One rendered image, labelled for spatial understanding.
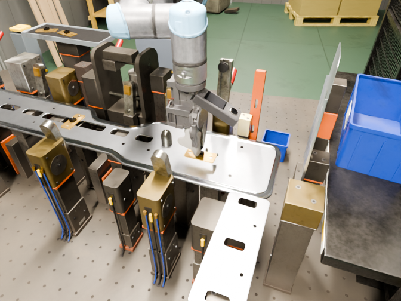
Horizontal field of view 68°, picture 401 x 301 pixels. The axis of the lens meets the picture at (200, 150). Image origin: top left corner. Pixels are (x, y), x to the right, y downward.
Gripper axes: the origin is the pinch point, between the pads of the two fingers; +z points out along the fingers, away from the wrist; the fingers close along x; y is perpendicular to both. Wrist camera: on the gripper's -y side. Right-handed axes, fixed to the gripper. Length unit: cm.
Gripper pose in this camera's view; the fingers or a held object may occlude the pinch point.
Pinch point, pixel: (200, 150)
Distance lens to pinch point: 78.8
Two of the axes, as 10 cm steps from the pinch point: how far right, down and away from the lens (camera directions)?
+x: -3.5, 5.9, -7.3
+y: -9.4, -2.1, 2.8
